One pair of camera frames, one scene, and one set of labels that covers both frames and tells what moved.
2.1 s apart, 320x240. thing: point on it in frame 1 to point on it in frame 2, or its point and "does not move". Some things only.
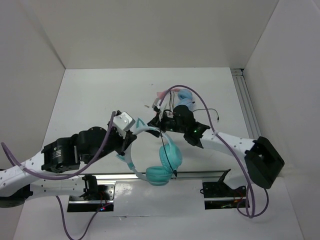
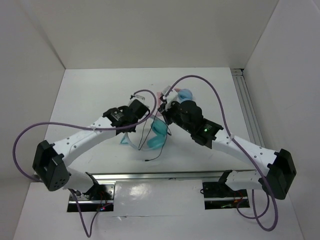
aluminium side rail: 240,79 does not move
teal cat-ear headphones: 170,156 to 159,130
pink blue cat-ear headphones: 185,96 does not move
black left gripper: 125,141 to 133,130
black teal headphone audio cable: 174,171 to 167,131
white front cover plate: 177,198 does not move
